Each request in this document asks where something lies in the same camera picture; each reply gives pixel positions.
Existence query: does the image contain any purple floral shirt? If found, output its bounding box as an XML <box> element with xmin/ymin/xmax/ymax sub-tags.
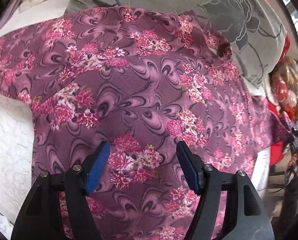
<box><xmin>0</xmin><ymin>6</ymin><xmax>293</xmax><ymax>240</ymax></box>

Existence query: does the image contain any red blanket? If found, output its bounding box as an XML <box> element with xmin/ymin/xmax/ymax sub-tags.
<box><xmin>268</xmin><ymin>100</ymin><xmax>284</xmax><ymax>166</ymax></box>

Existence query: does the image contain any plastic-wrapped doll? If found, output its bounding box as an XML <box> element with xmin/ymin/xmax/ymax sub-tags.
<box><xmin>269</xmin><ymin>56</ymin><xmax>298</xmax><ymax>126</ymax></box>

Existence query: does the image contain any white quilted mattress cover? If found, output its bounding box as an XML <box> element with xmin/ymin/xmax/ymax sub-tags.
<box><xmin>0</xmin><ymin>0</ymin><xmax>69</xmax><ymax>239</ymax></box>

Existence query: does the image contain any grey floral pillow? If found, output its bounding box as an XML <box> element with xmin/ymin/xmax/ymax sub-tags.
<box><xmin>66</xmin><ymin>0</ymin><xmax>287</xmax><ymax>87</ymax></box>

